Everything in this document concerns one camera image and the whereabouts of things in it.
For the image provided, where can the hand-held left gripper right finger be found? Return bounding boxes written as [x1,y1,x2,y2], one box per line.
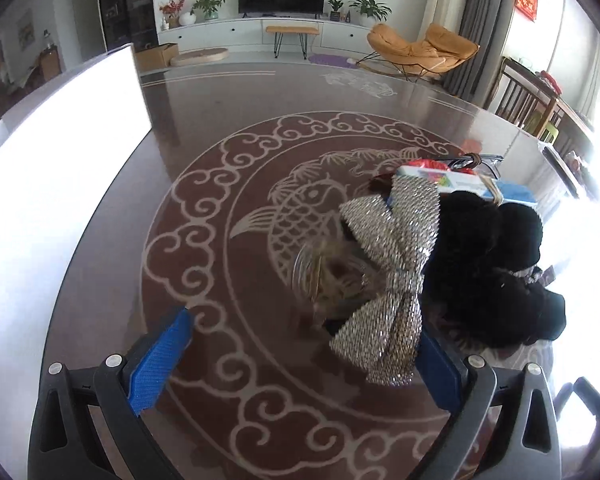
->
[415,330,563,480]

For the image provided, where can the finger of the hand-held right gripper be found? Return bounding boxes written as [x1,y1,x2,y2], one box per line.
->
[552,366,600,448]

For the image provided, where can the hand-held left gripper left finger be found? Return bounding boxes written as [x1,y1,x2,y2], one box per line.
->
[27,306,196,480]

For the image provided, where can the silver rhinestone bow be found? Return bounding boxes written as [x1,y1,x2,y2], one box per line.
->
[329,172,442,387]

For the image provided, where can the brown patterned glass desktop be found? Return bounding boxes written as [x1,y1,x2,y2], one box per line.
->
[0,57,600,480]

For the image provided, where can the black velvet bow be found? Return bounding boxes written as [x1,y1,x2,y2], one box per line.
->
[437,190,543,281]
[422,265,567,351]

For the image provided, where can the blue and white box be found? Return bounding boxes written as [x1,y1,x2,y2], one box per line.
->
[386,165,538,210]

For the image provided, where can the red snack packet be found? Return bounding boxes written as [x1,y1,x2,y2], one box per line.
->
[407,157,451,173]

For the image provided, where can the dark flat device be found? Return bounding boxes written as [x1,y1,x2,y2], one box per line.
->
[540,141,581,198]

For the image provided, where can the white light panel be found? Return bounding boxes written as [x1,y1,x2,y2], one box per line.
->
[0,42,153,321]

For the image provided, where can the green stool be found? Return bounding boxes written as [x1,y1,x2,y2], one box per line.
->
[527,110,561,143]

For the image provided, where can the wooden chair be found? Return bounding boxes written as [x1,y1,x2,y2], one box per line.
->
[482,56,561,128]

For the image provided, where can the cardboard box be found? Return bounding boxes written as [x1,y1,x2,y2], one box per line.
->
[134,42,179,72]

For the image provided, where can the round beige mat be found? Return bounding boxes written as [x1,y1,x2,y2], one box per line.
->
[172,47,229,67]

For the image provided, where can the orange lounge chair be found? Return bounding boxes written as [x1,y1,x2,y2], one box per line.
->
[357,22,481,83]

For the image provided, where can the purple floor mat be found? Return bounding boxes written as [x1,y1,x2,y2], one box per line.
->
[307,53,358,67]

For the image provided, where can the white television cabinet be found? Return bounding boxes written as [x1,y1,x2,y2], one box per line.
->
[157,14,381,61]

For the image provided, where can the red flowers in vase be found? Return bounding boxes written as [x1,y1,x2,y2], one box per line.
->
[159,0,188,28]

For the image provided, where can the wooden bench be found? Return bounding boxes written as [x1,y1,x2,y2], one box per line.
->
[266,26,321,59]

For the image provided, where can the dark display cabinet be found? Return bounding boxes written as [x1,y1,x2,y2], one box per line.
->
[96,0,160,56]

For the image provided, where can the grey curtain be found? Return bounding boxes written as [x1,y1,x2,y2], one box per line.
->
[442,0,523,101]

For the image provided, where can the green potted plant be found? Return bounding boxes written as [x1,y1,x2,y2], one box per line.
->
[190,0,229,23]

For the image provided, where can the large leafy potted plant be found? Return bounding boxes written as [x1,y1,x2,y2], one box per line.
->
[349,0,392,26]

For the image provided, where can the cream curtain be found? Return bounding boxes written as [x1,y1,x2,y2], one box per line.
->
[425,0,473,51]

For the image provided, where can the beige hair tie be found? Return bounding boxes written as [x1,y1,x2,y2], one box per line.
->
[480,175,503,206]

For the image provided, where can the black frame eyeglasses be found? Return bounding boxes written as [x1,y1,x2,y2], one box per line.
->
[447,152,506,181]

